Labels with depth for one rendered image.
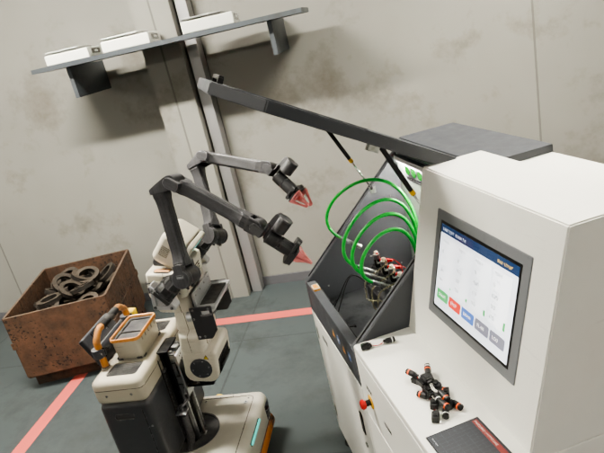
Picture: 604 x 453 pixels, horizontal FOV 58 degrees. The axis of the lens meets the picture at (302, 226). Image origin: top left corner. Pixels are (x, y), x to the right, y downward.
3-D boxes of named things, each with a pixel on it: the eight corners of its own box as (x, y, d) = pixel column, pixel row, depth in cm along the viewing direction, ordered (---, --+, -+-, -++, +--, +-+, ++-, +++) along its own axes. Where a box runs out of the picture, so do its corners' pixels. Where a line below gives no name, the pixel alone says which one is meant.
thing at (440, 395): (399, 380, 173) (396, 366, 171) (430, 369, 174) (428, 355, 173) (433, 425, 151) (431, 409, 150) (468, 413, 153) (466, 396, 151)
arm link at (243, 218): (174, 183, 221) (159, 187, 211) (179, 171, 219) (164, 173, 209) (266, 233, 212) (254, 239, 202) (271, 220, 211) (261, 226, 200)
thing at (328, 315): (313, 312, 264) (306, 282, 259) (322, 309, 265) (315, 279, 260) (358, 382, 207) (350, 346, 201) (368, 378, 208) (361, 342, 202)
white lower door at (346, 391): (338, 424, 289) (311, 311, 266) (341, 422, 289) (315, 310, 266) (386, 519, 229) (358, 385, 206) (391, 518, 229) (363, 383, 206)
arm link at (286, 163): (271, 170, 251) (260, 167, 243) (286, 150, 247) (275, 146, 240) (287, 187, 246) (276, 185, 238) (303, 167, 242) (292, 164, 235)
